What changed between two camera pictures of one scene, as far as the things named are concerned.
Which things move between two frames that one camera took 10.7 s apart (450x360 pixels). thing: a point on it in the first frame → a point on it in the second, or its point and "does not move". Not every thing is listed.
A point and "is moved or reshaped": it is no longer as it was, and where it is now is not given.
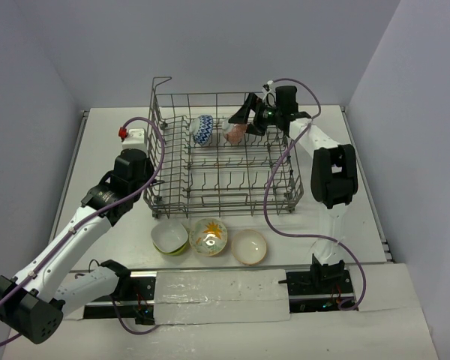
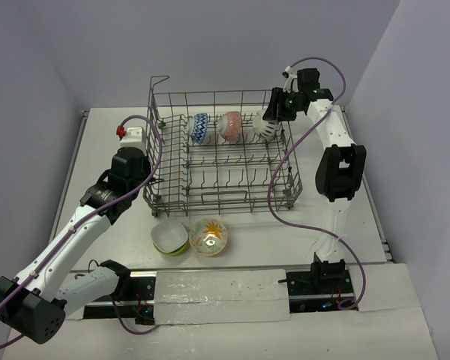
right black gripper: (243, 115) → (277, 96)
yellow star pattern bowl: (208, 236) does not move
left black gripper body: (146, 176) does not move
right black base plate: (319, 290) does not move
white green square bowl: (169, 237) does not move
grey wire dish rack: (203, 164) does not move
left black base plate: (138, 304) does not move
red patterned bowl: (233, 132) is moved or reshaped
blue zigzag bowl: (201, 127) is moved or reshaped
